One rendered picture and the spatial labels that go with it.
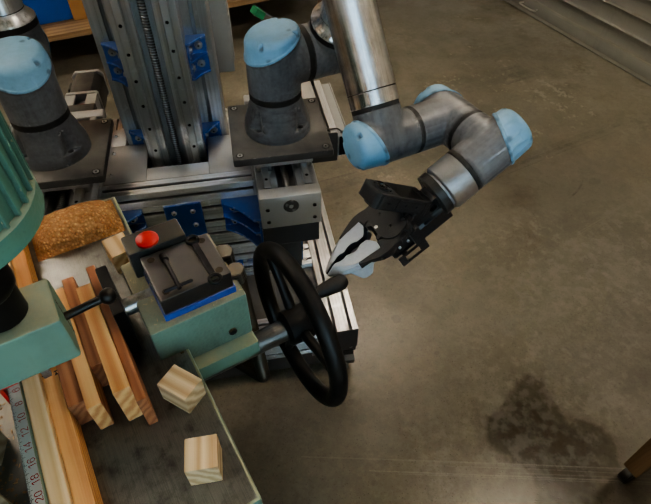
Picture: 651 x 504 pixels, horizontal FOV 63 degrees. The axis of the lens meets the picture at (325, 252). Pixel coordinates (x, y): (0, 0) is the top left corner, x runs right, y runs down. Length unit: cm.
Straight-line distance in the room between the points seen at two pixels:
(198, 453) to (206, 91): 95
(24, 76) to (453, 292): 148
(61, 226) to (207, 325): 32
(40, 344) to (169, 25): 75
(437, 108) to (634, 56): 282
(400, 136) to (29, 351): 56
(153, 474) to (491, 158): 61
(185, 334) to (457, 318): 133
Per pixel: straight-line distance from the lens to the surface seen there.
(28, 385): 75
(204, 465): 64
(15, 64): 120
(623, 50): 367
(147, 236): 74
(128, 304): 76
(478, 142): 82
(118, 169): 138
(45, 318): 64
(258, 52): 113
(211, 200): 130
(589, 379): 195
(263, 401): 173
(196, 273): 72
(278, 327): 86
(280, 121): 119
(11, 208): 51
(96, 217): 95
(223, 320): 75
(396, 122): 82
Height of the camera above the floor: 153
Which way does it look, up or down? 47 degrees down
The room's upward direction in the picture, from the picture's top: straight up
